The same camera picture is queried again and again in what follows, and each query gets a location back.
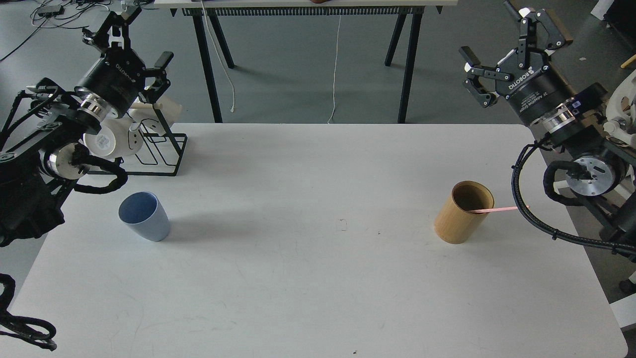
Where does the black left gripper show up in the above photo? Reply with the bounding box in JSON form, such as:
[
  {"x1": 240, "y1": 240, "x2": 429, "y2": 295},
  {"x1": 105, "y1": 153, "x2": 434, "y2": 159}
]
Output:
[{"x1": 75, "y1": 6, "x2": 173, "y2": 118}]

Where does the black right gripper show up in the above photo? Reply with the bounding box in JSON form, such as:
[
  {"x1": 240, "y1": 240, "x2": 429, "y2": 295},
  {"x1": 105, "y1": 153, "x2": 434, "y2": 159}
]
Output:
[{"x1": 459, "y1": 0, "x2": 577, "y2": 134}]

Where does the blue cup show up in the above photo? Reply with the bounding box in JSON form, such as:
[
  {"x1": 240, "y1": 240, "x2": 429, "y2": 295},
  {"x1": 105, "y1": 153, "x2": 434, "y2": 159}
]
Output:
[{"x1": 118, "y1": 192, "x2": 172, "y2": 242}]

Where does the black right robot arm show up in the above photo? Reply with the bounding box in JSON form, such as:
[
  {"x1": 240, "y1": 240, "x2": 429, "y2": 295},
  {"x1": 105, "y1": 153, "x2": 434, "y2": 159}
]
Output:
[{"x1": 459, "y1": 0, "x2": 636, "y2": 262}]

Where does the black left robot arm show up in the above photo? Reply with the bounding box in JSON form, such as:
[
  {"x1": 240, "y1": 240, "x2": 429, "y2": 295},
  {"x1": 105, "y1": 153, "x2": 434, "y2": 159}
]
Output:
[{"x1": 0, "y1": 6, "x2": 173, "y2": 247}]

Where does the white mug behind rack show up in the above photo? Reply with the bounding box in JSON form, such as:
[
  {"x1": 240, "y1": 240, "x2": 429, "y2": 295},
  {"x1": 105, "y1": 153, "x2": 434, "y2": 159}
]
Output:
[{"x1": 128, "y1": 95, "x2": 183, "y2": 135}]

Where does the background table with black legs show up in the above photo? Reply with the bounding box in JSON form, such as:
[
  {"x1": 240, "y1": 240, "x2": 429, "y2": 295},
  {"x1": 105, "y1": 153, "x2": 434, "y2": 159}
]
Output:
[{"x1": 153, "y1": 0, "x2": 459, "y2": 124}]

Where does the bamboo cylinder holder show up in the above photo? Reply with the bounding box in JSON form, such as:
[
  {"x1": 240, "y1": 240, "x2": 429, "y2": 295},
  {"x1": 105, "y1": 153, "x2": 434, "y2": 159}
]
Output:
[{"x1": 434, "y1": 180, "x2": 495, "y2": 244}]

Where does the black wire mug rack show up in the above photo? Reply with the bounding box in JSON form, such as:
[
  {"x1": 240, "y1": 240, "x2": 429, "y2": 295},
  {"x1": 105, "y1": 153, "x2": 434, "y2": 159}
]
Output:
[{"x1": 105, "y1": 106, "x2": 188, "y2": 177}]

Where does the floor cables and power adapter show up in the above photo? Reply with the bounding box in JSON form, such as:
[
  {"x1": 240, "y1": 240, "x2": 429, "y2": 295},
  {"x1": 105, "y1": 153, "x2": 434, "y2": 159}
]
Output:
[{"x1": 0, "y1": 0, "x2": 155, "y2": 63}]

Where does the white hanging cable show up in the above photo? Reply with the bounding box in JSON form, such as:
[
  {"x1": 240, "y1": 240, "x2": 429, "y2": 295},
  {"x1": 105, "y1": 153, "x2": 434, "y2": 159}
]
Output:
[{"x1": 327, "y1": 15, "x2": 342, "y2": 124}]

